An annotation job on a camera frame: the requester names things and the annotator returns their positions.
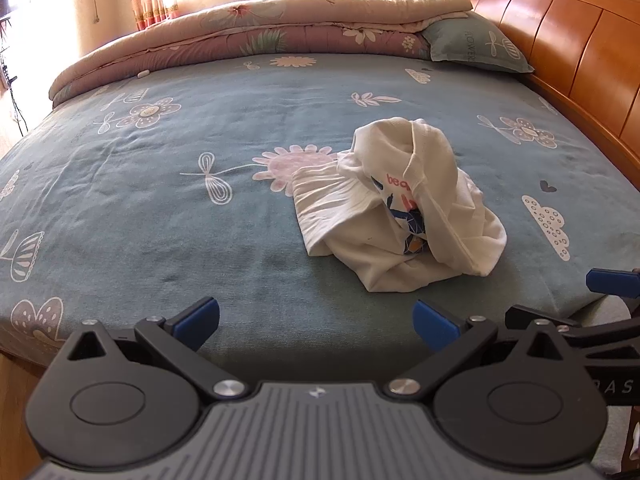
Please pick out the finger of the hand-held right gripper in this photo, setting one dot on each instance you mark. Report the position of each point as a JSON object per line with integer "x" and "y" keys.
{"x": 520, "y": 316}
{"x": 612, "y": 280}

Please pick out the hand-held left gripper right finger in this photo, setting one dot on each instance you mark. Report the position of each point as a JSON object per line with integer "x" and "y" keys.
{"x": 435, "y": 322}

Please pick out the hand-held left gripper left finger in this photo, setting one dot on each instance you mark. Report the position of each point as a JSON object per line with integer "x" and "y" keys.
{"x": 197, "y": 320}

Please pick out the white printed sweatshirt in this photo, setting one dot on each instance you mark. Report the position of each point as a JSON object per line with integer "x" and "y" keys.
{"x": 340, "y": 210}

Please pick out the wooden headboard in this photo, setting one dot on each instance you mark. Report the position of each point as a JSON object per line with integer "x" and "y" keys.
{"x": 575, "y": 35}

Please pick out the grey-green flower pillow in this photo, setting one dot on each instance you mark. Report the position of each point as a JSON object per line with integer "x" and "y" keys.
{"x": 475, "y": 42}

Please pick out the folded pink floral quilt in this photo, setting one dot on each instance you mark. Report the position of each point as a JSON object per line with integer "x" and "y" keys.
{"x": 250, "y": 25}

